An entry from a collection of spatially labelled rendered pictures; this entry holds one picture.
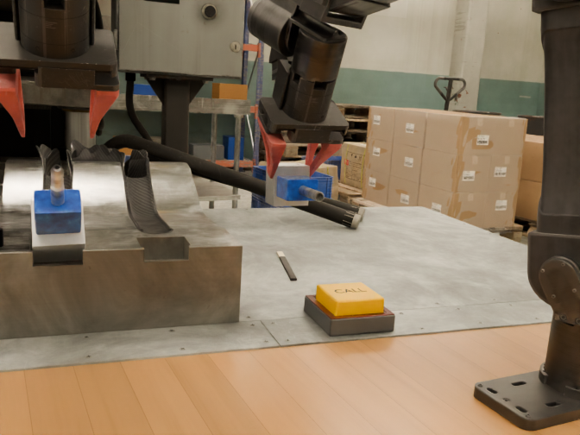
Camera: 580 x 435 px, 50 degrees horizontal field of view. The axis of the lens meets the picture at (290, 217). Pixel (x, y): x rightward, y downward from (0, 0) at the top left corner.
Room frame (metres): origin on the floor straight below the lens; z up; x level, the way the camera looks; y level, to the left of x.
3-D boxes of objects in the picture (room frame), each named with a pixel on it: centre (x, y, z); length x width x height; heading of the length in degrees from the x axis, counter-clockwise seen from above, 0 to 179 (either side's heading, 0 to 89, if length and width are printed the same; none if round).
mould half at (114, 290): (0.86, 0.26, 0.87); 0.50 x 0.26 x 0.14; 21
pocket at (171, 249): (0.66, 0.14, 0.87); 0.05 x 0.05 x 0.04; 21
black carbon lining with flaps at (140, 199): (0.84, 0.26, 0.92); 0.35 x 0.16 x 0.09; 21
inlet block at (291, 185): (0.80, -0.01, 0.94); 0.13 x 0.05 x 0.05; 21
